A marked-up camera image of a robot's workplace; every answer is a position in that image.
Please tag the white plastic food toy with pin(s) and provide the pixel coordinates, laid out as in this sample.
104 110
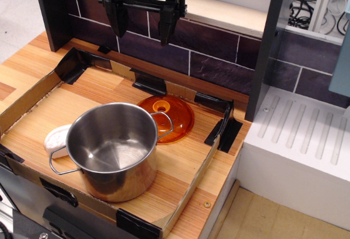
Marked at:
56 139

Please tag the brass screw insert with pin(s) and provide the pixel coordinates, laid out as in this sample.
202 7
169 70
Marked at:
207 204

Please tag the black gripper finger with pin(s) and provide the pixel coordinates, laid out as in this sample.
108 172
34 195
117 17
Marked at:
168 19
117 15

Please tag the stainless steel pot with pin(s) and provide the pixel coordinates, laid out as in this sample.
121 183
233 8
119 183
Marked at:
114 148

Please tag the white ribbed drainboard sink unit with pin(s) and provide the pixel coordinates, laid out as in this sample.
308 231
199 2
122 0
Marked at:
296 153

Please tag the black metal front panel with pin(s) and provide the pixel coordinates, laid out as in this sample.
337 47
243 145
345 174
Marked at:
41 204

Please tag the orange transparent plastic lid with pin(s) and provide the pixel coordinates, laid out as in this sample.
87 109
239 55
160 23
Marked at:
179 112

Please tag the grey metal box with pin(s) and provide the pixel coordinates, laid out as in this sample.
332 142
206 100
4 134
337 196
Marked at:
340 78

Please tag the dark grey shelf frame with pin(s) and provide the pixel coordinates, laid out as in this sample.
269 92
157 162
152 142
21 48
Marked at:
218 49

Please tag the cardboard fence with black tape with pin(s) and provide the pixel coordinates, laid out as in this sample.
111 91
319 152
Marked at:
42 90

